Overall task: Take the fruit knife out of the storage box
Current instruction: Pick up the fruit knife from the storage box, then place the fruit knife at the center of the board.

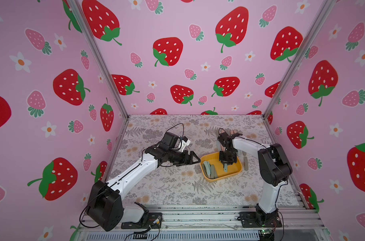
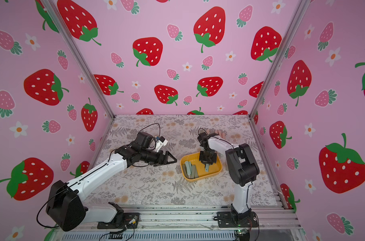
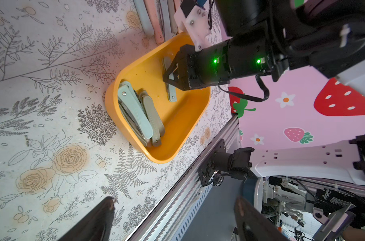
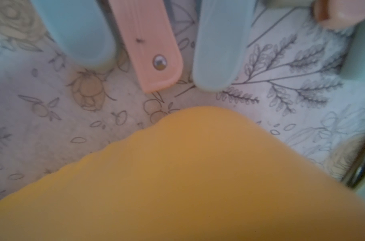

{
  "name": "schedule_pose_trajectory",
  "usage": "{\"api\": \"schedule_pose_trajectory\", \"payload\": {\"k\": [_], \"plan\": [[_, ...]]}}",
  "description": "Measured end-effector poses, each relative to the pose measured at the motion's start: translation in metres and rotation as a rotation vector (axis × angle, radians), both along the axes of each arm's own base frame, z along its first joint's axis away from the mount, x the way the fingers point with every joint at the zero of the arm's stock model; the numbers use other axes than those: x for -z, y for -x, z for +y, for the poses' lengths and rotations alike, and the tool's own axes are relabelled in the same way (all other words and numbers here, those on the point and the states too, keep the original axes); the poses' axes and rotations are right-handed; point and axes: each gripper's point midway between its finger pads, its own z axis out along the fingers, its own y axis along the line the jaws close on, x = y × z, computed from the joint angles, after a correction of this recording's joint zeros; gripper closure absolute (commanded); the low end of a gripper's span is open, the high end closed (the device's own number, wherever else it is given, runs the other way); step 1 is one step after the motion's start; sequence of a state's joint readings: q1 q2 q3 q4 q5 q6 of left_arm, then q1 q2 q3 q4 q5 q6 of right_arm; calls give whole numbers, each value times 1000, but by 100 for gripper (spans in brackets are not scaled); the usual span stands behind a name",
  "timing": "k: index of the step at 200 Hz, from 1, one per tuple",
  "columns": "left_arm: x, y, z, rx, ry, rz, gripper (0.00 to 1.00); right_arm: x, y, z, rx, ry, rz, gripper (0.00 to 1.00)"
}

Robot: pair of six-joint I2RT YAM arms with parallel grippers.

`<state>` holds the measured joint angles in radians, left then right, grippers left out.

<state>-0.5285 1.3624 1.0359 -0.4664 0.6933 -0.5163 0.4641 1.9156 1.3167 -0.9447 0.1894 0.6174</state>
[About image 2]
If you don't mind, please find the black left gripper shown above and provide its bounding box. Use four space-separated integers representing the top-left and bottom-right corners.
140 151 177 166

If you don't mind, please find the pink folding fruit knife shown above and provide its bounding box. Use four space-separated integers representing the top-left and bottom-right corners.
217 130 226 138

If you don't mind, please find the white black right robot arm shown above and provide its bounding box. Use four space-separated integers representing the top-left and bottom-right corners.
198 132 260 216

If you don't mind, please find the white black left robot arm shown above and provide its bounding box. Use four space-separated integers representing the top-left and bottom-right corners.
46 146 177 232

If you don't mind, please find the yellow plastic storage box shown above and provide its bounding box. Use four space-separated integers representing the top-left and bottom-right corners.
180 153 222 182

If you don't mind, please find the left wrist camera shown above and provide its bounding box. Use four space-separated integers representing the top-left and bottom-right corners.
135 132 168 151

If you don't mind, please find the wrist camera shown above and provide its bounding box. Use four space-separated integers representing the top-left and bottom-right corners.
198 132 214 150
135 132 168 151

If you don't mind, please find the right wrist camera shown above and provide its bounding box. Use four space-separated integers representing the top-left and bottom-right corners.
198 132 214 150

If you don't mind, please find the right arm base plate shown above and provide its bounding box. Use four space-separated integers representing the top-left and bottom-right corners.
213 211 259 229

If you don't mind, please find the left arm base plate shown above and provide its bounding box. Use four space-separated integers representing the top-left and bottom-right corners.
97 212 140 230

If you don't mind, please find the aluminium frame rail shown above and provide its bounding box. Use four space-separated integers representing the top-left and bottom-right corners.
50 205 307 241

